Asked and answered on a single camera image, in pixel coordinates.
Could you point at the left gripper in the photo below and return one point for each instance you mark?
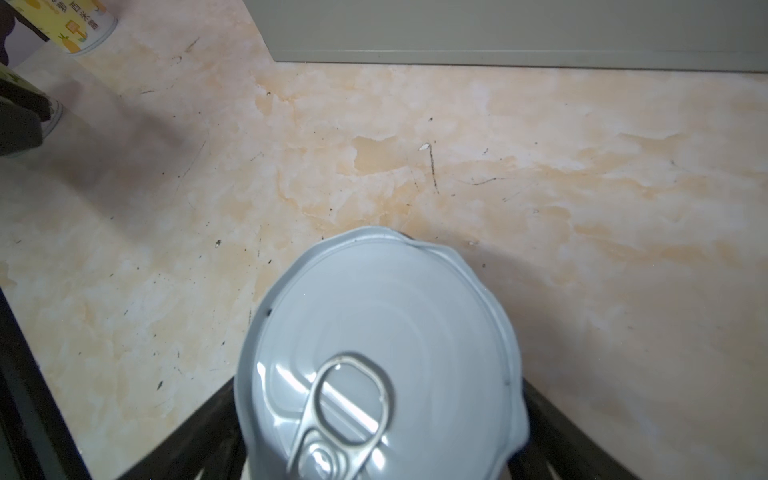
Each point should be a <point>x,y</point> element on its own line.
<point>22,113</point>

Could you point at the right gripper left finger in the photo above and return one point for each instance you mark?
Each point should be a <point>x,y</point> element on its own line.
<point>207,445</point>

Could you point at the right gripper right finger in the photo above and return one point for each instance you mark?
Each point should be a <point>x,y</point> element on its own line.
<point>557,448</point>

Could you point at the teal can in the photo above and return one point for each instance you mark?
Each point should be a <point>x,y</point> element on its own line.
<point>377,356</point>

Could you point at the green label can left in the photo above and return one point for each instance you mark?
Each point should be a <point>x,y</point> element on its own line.
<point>56,108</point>

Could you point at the yellow label can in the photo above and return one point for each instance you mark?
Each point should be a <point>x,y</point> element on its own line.
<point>77,26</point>

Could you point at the grey metal cabinet box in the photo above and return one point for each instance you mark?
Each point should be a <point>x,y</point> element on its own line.
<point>628,34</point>

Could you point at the black mounting rail base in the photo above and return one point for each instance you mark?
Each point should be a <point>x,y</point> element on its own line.
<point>35,440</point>

